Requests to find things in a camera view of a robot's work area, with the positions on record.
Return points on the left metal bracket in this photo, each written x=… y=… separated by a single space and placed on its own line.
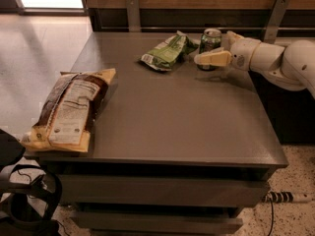
x=133 y=15

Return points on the metal bracket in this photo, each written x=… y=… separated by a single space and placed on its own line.
x=272 y=26
x=133 y=15

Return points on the green chip bag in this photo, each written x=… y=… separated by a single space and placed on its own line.
x=166 y=54

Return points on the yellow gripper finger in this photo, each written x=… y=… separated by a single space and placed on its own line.
x=233 y=37
x=217 y=57

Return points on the grey drawer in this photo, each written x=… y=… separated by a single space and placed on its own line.
x=161 y=224
x=161 y=191

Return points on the brown chip bag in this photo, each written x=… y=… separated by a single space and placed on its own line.
x=68 y=114

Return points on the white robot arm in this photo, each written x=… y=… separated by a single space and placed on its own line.
x=289 y=67

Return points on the upper grey drawer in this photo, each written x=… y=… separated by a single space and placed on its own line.
x=161 y=191

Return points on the green soda can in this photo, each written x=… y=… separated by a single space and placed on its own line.
x=210 y=40

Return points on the black office chair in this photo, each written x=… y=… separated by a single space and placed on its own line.
x=29 y=207

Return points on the lower grey drawer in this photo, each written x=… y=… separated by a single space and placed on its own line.
x=161 y=224

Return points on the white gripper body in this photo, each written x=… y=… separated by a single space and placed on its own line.
x=242 y=54

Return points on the right metal bracket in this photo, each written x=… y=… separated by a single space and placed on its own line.
x=272 y=26

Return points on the white power strip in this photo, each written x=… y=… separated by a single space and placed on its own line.
x=287 y=197

